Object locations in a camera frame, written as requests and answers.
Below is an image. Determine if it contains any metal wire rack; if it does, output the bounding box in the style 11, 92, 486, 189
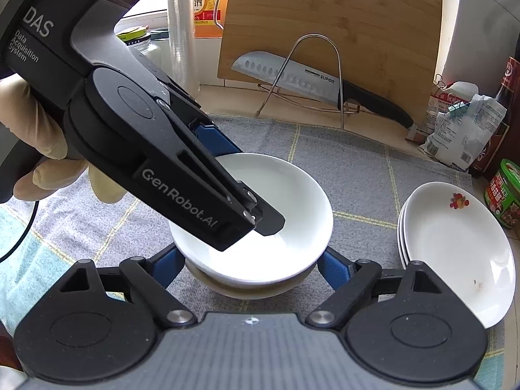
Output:
255, 34, 362, 128

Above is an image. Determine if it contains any white ceramic bowl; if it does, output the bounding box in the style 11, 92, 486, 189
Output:
185, 258, 323, 300
168, 153, 334, 286

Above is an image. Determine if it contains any white printed bag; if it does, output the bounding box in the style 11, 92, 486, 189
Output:
418, 94, 508, 171

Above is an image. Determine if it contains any person's left hand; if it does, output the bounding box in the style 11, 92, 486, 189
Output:
0, 76, 123, 204

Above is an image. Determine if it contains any stack of clear plastic cups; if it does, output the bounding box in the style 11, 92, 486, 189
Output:
166, 0, 202, 94

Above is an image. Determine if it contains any white fruit-print plate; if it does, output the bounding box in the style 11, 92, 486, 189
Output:
396, 209, 408, 272
399, 203, 411, 271
402, 181, 516, 330

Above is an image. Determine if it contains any black cable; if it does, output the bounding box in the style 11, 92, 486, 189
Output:
0, 201, 39, 261

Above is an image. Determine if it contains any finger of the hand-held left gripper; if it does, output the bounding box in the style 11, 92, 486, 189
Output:
138, 55, 242, 159
134, 103, 285, 252

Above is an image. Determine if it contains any glass jar yellow-green lid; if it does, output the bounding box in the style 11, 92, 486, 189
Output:
116, 25, 171, 66

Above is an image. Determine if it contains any bamboo cutting board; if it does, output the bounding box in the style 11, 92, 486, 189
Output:
216, 0, 443, 131

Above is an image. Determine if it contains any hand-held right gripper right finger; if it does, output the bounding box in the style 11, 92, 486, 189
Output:
305, 249, 442, 328

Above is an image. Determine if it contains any dark sauce bottle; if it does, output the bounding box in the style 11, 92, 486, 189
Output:
469, 57, 520, 179

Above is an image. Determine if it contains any blue grey checked towel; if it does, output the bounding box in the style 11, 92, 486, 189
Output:
0, 114, 506, 390

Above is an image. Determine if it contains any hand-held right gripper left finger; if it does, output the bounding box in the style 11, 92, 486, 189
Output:
59, 248, 198, 328

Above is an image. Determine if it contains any green-lid jar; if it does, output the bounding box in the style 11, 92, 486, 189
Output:
484, 159, 520, 228

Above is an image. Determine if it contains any black-handled kitchen knife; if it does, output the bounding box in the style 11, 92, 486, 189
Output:
231, 51, 414, 128

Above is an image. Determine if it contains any orange liquid bottle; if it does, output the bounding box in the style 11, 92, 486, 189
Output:
193, 0, 234, 39

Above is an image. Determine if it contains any red white bag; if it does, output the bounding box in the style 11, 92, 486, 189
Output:
426, 81, 480, 139

